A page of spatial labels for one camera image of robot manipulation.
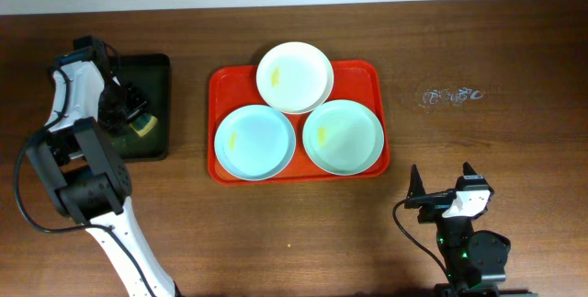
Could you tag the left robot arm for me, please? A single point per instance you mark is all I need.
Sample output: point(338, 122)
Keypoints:
point(83, 174)

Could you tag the light blue plate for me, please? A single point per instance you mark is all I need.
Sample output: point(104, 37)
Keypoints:
point(255, 142)

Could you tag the yellow green sponge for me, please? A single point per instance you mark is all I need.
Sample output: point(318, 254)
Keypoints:
point(144, 124)

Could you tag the red plastic tray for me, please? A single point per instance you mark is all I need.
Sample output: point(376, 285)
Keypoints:
point(233, 87)

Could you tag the light green plate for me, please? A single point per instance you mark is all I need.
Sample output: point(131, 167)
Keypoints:
point(343, 137)

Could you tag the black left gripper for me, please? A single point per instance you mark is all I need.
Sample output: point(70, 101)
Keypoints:
point(122, 105)

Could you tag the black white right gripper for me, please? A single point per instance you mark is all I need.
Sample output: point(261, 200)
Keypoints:
point(432, 203)

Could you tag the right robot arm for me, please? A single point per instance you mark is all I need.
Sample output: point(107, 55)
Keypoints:
point(474, 260)

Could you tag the black rectangular water tray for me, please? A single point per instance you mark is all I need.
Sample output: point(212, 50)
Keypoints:
point(151, 73)

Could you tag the white plate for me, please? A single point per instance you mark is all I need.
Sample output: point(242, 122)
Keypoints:
point(294, 77)

